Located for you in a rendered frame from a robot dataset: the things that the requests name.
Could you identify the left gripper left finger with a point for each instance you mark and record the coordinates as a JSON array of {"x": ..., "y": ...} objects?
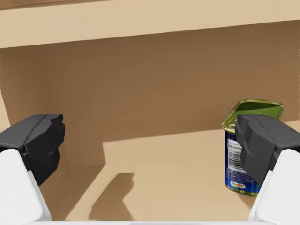
[{"x": 35, "y": 145}]

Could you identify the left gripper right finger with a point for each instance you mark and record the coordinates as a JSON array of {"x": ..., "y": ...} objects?
[{"x": 262, "y": 145}]

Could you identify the pale wooden shelf unit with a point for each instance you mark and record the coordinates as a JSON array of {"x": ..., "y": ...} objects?
[{"x": 150, "y": 77}]

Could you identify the green and blue rectangular can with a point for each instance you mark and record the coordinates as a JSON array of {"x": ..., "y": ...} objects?
[{"x": 232, "y": 168}]

